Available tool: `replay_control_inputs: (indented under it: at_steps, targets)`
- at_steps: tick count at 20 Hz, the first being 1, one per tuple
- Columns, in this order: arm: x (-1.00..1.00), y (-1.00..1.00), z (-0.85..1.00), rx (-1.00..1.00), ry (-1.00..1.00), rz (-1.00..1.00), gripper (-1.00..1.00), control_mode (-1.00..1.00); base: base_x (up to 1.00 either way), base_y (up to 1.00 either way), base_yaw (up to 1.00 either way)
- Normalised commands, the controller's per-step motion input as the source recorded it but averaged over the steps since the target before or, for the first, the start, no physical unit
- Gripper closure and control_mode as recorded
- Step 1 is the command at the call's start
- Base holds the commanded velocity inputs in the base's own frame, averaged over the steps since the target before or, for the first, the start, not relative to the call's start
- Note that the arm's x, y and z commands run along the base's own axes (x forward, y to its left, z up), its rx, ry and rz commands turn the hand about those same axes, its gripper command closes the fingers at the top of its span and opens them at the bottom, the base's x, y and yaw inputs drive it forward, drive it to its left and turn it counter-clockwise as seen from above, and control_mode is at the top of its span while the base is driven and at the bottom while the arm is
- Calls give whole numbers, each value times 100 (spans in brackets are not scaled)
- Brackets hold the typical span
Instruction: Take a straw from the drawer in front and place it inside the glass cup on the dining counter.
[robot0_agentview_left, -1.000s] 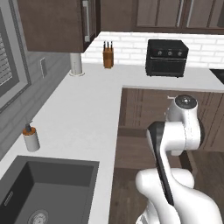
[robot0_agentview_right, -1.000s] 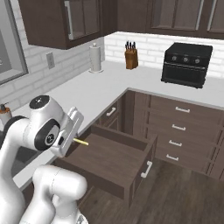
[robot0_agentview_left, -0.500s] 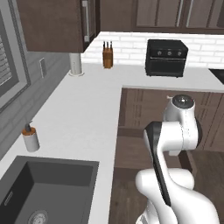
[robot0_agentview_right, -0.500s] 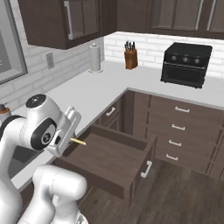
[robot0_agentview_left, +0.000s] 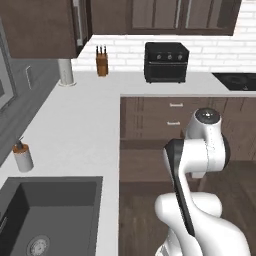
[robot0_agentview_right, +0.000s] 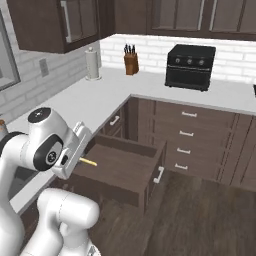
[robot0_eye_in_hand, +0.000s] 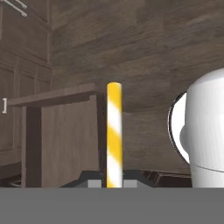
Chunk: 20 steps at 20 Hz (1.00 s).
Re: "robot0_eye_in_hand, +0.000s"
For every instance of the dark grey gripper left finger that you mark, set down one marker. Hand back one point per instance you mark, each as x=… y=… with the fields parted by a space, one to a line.
x=93 y=179

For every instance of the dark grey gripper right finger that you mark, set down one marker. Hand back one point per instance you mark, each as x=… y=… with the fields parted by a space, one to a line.
x=132 y=179

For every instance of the yellow and white striped straw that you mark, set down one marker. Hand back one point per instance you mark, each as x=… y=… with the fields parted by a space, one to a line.
x=114 y=131

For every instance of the brown wooden cupboard run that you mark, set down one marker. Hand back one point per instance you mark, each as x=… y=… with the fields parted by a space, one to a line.
x=20 y=58

